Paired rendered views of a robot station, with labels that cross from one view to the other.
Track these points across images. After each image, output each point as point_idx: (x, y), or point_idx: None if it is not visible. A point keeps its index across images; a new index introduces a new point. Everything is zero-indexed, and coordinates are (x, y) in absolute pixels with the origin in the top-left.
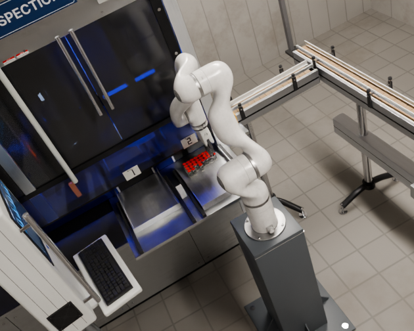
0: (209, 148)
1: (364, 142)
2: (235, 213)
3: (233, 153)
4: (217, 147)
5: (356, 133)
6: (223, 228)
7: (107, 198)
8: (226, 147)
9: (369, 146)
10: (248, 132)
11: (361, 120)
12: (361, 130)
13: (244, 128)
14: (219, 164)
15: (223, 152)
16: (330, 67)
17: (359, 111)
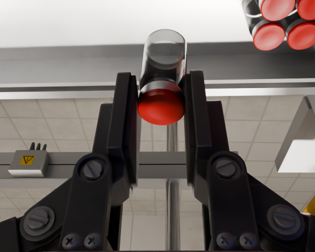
0: (1, 227)
1: (157, 175)
2: None
3: (215, 94)
4: None
5: (180, 180)
6: None
7: None
8: (289, 87)
9: (144, 175)
10: (276, 166)
11: (167, 213)
12: (168, 193)
13: (305, 170)
14: (194, 5)
15: (238, 81)
16: None
17: (169, 231)
